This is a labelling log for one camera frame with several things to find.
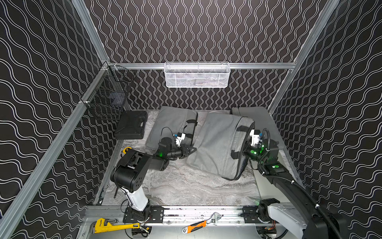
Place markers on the black wire basket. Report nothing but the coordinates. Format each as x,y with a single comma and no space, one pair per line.
108,98

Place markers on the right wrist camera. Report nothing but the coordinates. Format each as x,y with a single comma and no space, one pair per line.
255,137

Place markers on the white wire mesh basket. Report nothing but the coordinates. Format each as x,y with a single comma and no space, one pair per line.
197,74

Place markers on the black plastic tool case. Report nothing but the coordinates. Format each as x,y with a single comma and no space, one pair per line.
131,125

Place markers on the yellow pipe wrench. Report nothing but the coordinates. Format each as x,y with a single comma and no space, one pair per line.
103,225

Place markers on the grey laptop bag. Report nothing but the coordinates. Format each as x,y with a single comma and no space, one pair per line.
172,121
220,145
262,119

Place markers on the silver laptop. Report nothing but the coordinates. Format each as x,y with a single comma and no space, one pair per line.
268,190

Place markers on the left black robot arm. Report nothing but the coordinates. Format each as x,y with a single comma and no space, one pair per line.
129,173

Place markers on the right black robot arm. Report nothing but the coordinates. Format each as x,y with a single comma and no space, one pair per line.
308,219

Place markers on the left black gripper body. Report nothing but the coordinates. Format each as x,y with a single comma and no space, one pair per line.
185,151

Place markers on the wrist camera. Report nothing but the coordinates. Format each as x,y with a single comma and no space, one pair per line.
255,137
179,138

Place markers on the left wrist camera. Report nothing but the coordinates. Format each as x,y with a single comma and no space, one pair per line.
179,138

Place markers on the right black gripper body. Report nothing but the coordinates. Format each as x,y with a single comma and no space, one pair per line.
249,145

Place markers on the yellow tape measure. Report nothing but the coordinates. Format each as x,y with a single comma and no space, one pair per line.
125,150

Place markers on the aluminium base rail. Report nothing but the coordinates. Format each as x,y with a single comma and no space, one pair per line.
235,215

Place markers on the orange adjustable wrench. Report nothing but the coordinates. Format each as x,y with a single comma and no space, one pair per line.
199,225

